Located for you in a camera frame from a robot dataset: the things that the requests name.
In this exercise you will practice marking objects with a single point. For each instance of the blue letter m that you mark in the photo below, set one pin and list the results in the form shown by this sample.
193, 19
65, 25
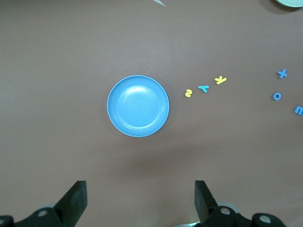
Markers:
298, 110

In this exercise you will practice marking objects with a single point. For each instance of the teal letter y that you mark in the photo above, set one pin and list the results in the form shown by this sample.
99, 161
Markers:
204, 88

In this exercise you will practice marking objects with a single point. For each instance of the blue letter x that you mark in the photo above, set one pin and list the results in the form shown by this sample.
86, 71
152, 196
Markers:
282, 74

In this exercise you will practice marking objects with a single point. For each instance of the yellow letter s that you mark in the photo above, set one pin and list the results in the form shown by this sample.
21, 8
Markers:
188, 95

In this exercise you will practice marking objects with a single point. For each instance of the yellow letter k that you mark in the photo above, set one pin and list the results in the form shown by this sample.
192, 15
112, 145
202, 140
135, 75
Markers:
220, 81

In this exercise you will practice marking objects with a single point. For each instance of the pale green plate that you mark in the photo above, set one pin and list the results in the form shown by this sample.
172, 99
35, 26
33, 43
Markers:
291, 2

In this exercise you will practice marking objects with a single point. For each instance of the blue letter o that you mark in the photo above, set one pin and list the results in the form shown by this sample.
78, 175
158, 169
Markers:
274, 96

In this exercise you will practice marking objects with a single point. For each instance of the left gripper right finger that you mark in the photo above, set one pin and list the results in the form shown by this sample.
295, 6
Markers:
206, 208

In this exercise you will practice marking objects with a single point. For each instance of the blue plate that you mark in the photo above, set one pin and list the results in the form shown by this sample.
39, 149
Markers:
138, 106

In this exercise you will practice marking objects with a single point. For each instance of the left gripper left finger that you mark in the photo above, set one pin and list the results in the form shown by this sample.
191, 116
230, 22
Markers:
71, 208

